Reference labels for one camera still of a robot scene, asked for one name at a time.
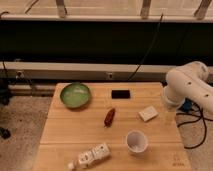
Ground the wall power outlet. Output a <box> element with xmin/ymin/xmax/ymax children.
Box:
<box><xmin>106</xmin><ymin>72</ymin><xmax>113</xmax><ymax>80</ymax></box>

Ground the black floor cable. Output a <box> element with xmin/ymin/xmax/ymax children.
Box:
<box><xmin>175</xmin><ymin>101</ymin><xmax>213</xmax><ymax>150</ymax></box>

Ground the white rectangular sponge block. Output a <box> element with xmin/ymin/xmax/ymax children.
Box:
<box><xmin>139</xmin><ymin>106</ymin><xmax>158</xmax><ymax>122</ymax></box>

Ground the green ceramic bowl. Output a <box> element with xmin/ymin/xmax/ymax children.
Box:
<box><xmin>60</xmin><ymin>83</ymin><xmax>91</xmax><ymax>109</ymax></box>

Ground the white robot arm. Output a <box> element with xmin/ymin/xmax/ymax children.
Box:
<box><xmin>161</xmin><ymin>61</ymin><xmax>213</xmax><ymax>124</ymax></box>

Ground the white paper cup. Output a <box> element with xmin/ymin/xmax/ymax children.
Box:
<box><xmin>125</xmin><ymin>130</ymin><xmax>148</xmax><ymax>156</ymax></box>

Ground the translucent yellowish gripper tool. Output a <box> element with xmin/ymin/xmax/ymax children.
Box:
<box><xmin>162</xmin><ymin>88</ymin><xmax>176</xmax><ymax>124</ymax></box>

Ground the black object at left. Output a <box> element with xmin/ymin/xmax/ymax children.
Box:
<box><xmin>0</xmin><ymin>79</ymin><xmax>12</xmax><ymax>139</ymax></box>

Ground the black cable on wall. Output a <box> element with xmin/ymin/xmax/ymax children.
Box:
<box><xmin>128</xmin><ymin>13</ymin><xmax>165</xmax><ymax>82</ymax></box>

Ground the black rectangular block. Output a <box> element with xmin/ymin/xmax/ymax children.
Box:
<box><xmin>111</xmin><ymin>90</ymin><xmax>130</xmax><ymax>99</ymax></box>

